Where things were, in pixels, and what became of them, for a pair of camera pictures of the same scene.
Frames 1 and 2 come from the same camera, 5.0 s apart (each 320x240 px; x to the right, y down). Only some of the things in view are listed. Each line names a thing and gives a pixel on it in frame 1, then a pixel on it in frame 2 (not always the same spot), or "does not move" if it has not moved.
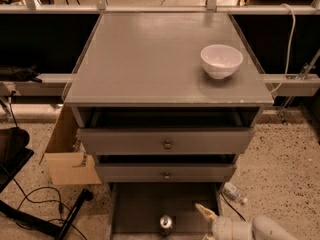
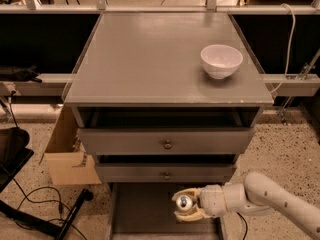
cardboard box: [66, 160] does not move
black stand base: [60, 230] does not move
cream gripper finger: [207, 213] to [196, 191]
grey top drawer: [165, 130] does not move
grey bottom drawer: [161, 210] does not move
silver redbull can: [166, 222] to [184, 202]
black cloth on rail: [15, 73] does not move
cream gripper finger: [207, 237] to [196, 215]
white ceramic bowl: [221, 61] does not move
